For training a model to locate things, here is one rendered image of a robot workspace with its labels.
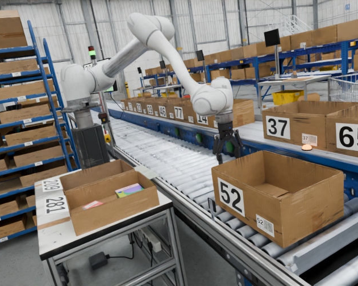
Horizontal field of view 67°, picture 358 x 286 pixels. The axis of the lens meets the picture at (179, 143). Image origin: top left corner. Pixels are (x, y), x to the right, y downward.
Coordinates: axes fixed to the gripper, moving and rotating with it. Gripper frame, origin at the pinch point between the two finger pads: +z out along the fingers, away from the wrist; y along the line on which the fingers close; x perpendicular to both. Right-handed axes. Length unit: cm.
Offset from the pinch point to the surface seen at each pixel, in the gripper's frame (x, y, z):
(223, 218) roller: 27.2, 25.0, 11.2
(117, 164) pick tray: -60, 45, 4
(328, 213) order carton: 55, 1, 6
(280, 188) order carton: 26.1, -7.5, 9.5
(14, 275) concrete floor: -119, 132, 86
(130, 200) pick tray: -1, 54, 3
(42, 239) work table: -9, 91, 11
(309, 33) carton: -332, -481, -82
